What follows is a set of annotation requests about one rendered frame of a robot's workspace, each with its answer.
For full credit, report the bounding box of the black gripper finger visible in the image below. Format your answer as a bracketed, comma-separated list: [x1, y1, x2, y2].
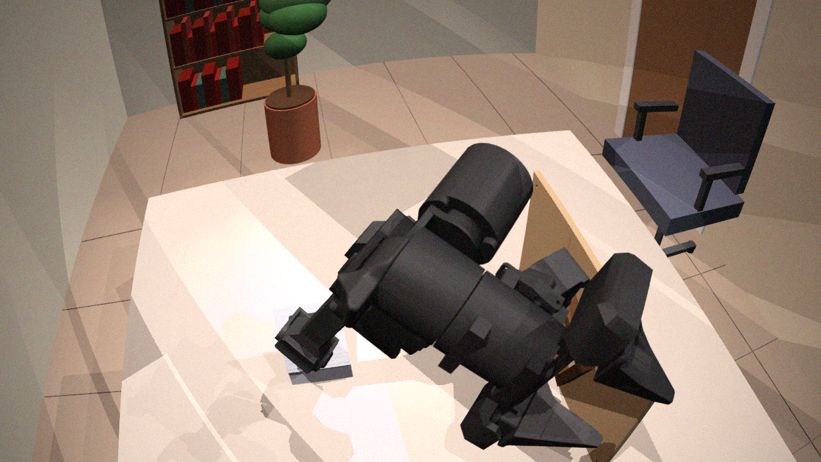
[497, 382, 603, 449]
[593, 320, 675, 405]

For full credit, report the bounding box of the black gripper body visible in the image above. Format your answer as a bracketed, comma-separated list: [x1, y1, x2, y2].
[433, 252, 653, 450]

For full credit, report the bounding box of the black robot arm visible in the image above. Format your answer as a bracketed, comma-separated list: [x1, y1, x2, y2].
[275, 142, 590, 374]

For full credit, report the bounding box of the brown picture frame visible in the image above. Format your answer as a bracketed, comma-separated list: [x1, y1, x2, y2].
[554, 295, 595, 386]

